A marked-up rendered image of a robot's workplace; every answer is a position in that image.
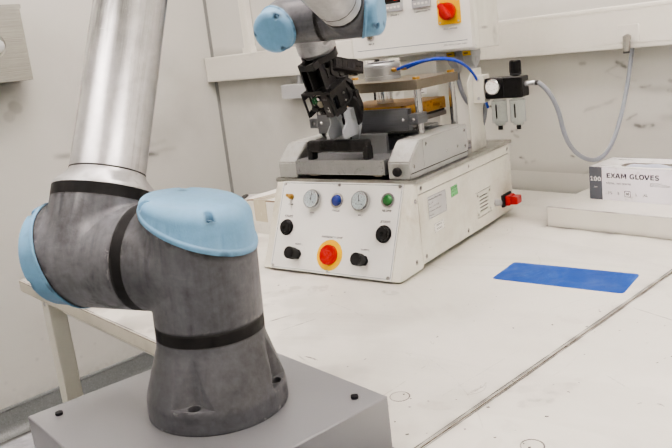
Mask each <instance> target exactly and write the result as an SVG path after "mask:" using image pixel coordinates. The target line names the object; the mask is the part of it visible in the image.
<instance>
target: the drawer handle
mask: <svg viewBox="0 0 672 448"><path fill-rule="evenodd" d="M307 146H308V147H307V153H308V160H314V159H317V158H318V154H317V152H363V158H364V160H370V159H372V158H373V148H372V145H371V140H370V139H330V140H310V141H308V142H307Z"/></svg>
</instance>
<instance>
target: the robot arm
mask: <svg viewBox="0 0 672 448"><path fill-rule="evenodd" d="M167 2H168V0H92V7H91V14H90V21H89V28H88V35H87V41H86V48H85V55H84V62H83V69H82V76H81V83H80V90H79V97H78V103H77V110H76V117H75V124H74V131H73V138H72V145H71V152H70V159H69V165H68V168H67V170H66V171H65V172H63V173H62V174H60V175H59V176H57V177H56V178H55V179H53V180H52V183H51V188H50V195H49V201H48V202H47V203H44V204H42V205H41V206H39V207H37V208H35V209H34V210H33V211H32V212H31V215H30V216H27V217H26V219H25V221H24V222H23V225H22V227H21V230H20V234H19V240H18V256H19V262H20V266H21V269H22V272H23V274H24V276H25V278H26V280H27V281H29V282H30V284H31V287H32V289H33V290H34V291H35V292H36V293H37V294H38V295H39V296H41V297H42V298H44V299H45V300H47V301H50V302H52V303H56V304H63V305H69V306H71V307H75V308H80V309H86V308H107V309H123V310H140V311H151V312H152V316H153V323H154V329H155V338H156V350H155V355H154V360H153V365H152V370H151V374H150V379H149V384H148V389H147V407H148V415H149V419H150V421H151V423H152V424H153V425H154V426H155V427H156V428H158V429H159V430H161V431H163V432H166V433H169V434H172V435H177V436H184V437H211V436H219V435H225V434H230V433H234V432H238V431H241V430H244V429H247V428H250V427H253V426H255V425H257V424H259V423H261V422H263V421H265V420H267V419H269V418H270V417H272V416H273V415H274V414H276V413H277V412H278V411H279V410H280V409H281V408H282V407H283V406H284V404H285V403H286V401H287V398H288V388H287V378H286V373H285V370H284V368H283V366H282V363H281V361H280V359H279V357H278V355H277V353H276V350H275V348H274V346H273V344H272V342H271V340H270V337H269V335H268V333H267V331H266V328H265V320H264V311H263V300H262V290H261V280H260V270H259V261H258V251H257V246H258V235H257V232H256V231H255V227H254V220H253V213H252V209H251V207H250V205H249V204H248V202H246V201H245V200H244V199H243V198H242V197H241V196H239V195H237V194H234V193H232V192H228V191H224V190H219V189H212V188H200V187H189V188H168V189H161V190H156V191H155V190H154V189H153V188H152V187H151V185H150V184H149V183H148V182H147V180H146V172H147V164H148V156H149V148H150V140H151V132H152V123H153V115H154V107H155V99H156V91H157V83H158V75H159V67H160V59H161V50H162V42H163V34H164V26H165V18H166V10H167ZM386 20H387V12H386V4H385V0H274V1H273V2H272V3H271V4H270V5H269V6H266V7H265V8H264V9H263V10H262V11H261V13H260V14H259V15H258V16H257V18H256V19H255V22H254V26H253V31H254V36H255V38H256V40H257V42H258V43H259V45H260V46H261V47H262V48H264V49H265V50H267V51H269V52H273V53H280V52H283V51H285V50H287V49H289V48H291V47H292V46H293V44H295V47H296V50H297V53H298V56H299V57H300V58H301V60H302V63H301V64H299V65H298V69H299V72H300V75H301V78H302V80H303V83H304V86H305V89H306V91H304V92H303V93H302V94H301V97H302V100H303V103H304V105H305V108H306V111H307V114H308V116H309V118H311V117H312V116H313V115H314V114H316V112H317V114H318V115H326V116H327V117H328V118H329V120H330V126H329V129H328V131H327V134H328V137H329V138H330V139H335V138H338V137H340V136H342V137H343V138H344V139H359V138H360V135H361V129H362V122H363V113H364V106H363V101H362V99H361V97H360V95H359V90H358V89H356V88H355V86H354V84H353V80H352V79H350V78H349V77H348V76H357V75H358V74H363V61H358V59H352V58H350V59H348V58H343V57H338V56H337V55H338V51H337V48H336V46H335V45H336V43H335V40H341V39H352V38H362V39H364V38H365V37H370V36H378V35H380V34H382V33H383V31H384V29H385V27H386ZM308 97H309V100H310V103H311V105H312V110H311V111H309V110H308V107H307V104H306V101H305V100H306V99H307V98H308ZM311 97H312V99H311ZM313 104H314V105H315V106H314V105H313ZM347 106H348V107H347Z"/></svg>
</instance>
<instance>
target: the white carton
mask: <svg viewBox="0 0 672 448"><path fill-rule="evenodd" d="M589 185H590V199H602V200H615V201H627V202H639V203H652V204H664V205H672V159H661V158H630V157H612V158H610V159H607V160H605V161H602V162H600V163H597V164H594V165H592V166H589Z"/></svg>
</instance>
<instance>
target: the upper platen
mask: <svg viewBox="0 0 672 448"><path fill-rule="evenodd" d="M376 96H377V100H368V101H364V102H363V106H364V110H379V109H399V108H411V113H415V105H414V98H401V99H393V91H391V92H377V93H376ZM422 106H423V111H427V118H428V119H431V118H434V117H438V116H441V115H444V114H446V109H444V107H446V103H445V96H434V97H422Z"/></svg>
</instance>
